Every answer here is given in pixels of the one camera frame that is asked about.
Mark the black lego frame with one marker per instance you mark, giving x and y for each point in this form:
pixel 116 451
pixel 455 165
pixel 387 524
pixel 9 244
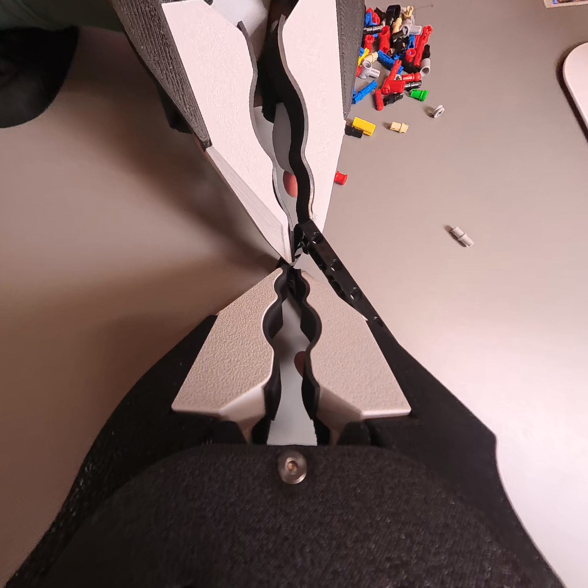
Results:
pixel 340 275

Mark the holographic sticker sheet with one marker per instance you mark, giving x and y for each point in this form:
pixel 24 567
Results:
pixel 565 2

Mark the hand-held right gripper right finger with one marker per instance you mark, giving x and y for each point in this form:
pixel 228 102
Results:
pixel 358 367

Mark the grey lego pin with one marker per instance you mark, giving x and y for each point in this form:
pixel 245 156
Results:
pixel 460 236

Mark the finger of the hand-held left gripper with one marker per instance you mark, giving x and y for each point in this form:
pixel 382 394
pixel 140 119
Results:
pixel 220 115
pixel 317 92

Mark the white book stand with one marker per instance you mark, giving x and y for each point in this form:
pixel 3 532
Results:
pixel 576 87

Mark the pile of lego pieces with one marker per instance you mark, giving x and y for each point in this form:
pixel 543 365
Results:
pixel 395 55

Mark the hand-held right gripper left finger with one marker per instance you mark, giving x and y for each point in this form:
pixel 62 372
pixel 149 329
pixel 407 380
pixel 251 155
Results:
pixel 229 367

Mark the person's left hand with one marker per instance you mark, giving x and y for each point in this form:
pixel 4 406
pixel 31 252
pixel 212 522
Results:
pixel 290 183

